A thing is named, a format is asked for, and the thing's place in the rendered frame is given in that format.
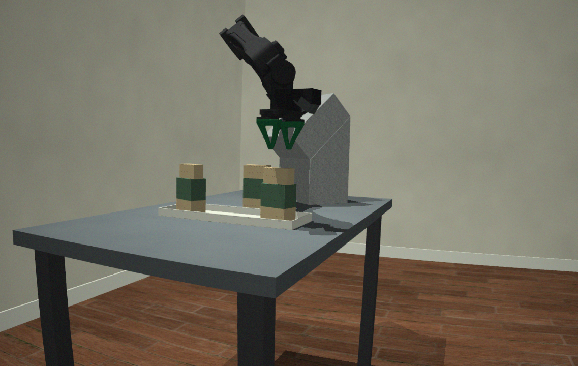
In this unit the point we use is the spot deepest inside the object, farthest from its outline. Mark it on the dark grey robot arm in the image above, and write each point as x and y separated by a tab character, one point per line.
269	62

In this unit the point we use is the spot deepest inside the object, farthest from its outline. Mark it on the tan box with dark green band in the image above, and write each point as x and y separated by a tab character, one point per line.
278	194
253	177
191	188

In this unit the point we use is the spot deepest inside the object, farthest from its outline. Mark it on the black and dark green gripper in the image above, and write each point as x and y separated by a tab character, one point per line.
270	117

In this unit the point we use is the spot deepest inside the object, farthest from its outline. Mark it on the white shallow tray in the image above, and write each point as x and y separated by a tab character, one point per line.
236	215

